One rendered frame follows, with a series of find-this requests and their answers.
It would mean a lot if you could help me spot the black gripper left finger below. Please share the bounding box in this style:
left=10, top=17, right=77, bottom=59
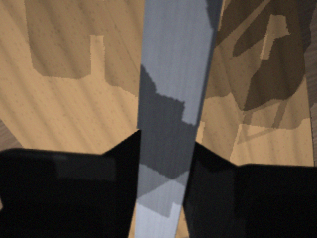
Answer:
left=0, top=129, right=141, bottom=238

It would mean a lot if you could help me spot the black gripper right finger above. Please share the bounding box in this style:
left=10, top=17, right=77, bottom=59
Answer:
left=183, top=142, right=317, bottom=238

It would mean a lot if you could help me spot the light brown wooden board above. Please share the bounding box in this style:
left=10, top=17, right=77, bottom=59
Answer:
left=0, top=0, right=314, bottom=167

